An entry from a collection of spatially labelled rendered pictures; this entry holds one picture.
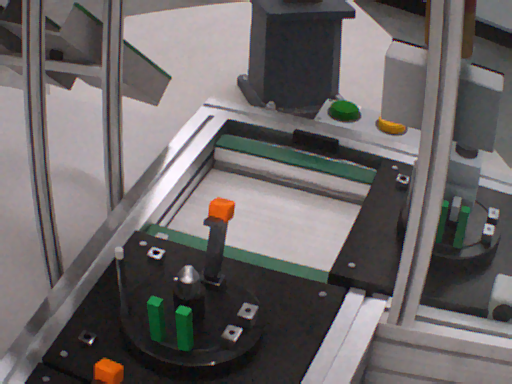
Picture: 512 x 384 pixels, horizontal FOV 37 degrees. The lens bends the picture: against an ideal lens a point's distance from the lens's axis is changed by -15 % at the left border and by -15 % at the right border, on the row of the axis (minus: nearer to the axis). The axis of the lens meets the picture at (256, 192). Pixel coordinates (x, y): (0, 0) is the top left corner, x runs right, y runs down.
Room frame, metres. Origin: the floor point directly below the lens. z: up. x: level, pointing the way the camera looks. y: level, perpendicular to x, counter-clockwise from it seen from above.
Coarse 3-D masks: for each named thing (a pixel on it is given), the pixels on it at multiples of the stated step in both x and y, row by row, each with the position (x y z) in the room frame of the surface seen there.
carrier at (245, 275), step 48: (144, 240) 0.73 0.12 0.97; (96, 288) 0.64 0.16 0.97; (144, 288) 0.63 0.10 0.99; (192, 288) 0.59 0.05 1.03; (240, 288) 0.64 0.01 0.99; (288, 288) 0.67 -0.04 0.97; (336, 288) 0.67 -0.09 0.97; (144, 336) 0.56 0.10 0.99; (192, 336) 0.55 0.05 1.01; (240, 336) 0.56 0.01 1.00; (288, 336) 0.59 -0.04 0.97
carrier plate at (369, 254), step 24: (384, 168) 0.89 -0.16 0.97; (408, 168) 0.89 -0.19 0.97; (384, 192) 0.84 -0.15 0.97; (408, 192) 0.84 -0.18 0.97; (360, 216) 0.79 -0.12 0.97; (384, 216) 0.79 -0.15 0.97; (360, 240) 0.75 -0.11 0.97; (384, 240) 0.75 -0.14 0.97; (336, 264) 0.71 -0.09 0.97; (360, 264) 0.71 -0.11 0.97; (384, 264) 0.71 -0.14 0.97; (360, 288) 0.68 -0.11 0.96; (384, 288) 0.67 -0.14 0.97
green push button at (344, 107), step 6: (336, 102) 1.04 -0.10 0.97; (342, 102) 1.04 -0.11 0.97; (348, 102) 1.05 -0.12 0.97; (330, 108) 1.03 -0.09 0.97; (336, 108) 1.03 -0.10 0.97; (342, 108) 1.03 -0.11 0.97; (348, 108) 1.03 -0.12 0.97; (354, 108) 1.03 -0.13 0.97; (336, 114) 1.02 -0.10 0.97; (342, 114) 1.02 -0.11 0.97; (348, 114) 1.02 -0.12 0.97; (354, 114) 1.02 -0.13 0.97; (348, 120) 1.01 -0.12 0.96
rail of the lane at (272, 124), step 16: (208, 112) 1.02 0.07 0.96; (224, 112) 1.02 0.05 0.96; (240, 112) 1.03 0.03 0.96; (256, 112) 1.02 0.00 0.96; (272, 112) 1.02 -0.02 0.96; (240, 128) 1.00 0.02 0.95; (256, 128) 0.99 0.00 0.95; (272, 128) 0.98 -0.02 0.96; (288, 128) 0.99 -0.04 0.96; (304, 128) 0.99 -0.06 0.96; (320, 128) 0.99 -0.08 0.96; (336, 128) 0.99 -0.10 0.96; (272, 144) 0.99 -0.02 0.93; (288, 144) 0.98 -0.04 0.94; (304, 144) 0.96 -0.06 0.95; (320, 144) 0.95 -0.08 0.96; (336, 144) 0.94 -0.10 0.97; (352, 144) 0.96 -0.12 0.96; (368, 144) 0.96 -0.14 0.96; (384, 144) 0.96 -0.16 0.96; (400, 144) 0.97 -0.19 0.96; (336, 160) 0.96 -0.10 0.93; (352, 160) 0.95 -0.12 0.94; (368, 160) 0.94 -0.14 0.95; (400, 160) 0.93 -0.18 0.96
